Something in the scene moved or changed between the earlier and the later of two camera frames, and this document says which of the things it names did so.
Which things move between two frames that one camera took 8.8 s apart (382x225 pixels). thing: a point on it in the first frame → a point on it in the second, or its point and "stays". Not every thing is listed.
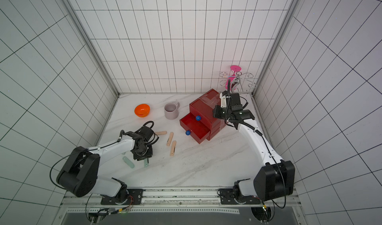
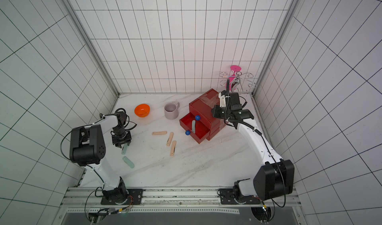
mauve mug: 171,110 stays
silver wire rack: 236,81 stays
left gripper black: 148,155 → 118,143
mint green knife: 126,160 stays
